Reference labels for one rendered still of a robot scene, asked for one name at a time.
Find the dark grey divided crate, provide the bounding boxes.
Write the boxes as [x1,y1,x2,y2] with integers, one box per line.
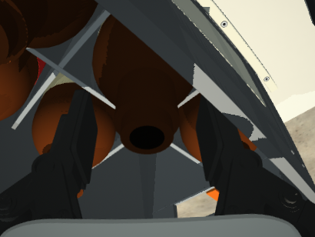
[0,0,315,219]

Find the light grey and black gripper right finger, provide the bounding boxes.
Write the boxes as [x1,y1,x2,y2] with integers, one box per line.
[196,95,315,237]

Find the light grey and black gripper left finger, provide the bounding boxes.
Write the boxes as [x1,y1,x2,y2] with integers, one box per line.
[0,89,98,236]

